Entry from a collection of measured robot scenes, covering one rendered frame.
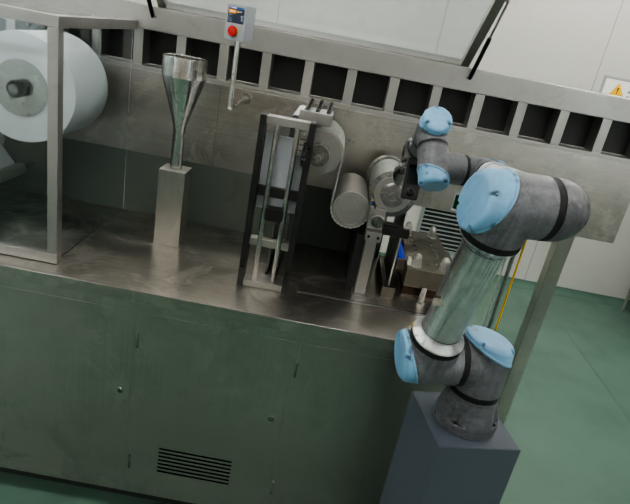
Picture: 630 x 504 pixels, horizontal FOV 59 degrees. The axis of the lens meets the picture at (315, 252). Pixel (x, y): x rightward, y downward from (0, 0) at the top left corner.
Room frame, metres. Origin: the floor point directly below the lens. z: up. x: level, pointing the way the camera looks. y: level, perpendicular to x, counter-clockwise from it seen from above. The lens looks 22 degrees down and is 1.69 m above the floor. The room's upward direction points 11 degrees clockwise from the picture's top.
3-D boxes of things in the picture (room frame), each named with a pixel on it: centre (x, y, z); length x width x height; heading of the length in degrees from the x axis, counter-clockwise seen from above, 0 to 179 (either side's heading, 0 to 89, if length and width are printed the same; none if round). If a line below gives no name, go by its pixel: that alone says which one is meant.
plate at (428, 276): (1.89, -0.38, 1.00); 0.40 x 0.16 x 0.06; 0
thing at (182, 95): (1.83, 0.52, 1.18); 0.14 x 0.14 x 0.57
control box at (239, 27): (1.75, 0.35, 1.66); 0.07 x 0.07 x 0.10; 67
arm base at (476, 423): (1.12, -0.42, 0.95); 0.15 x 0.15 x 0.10
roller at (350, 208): (1.85, -0.08, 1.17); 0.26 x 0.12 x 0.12; 0
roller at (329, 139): (1.86, 0.05, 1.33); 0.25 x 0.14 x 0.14; 0
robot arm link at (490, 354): (1.12, -0.42, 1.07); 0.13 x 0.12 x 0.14; 102
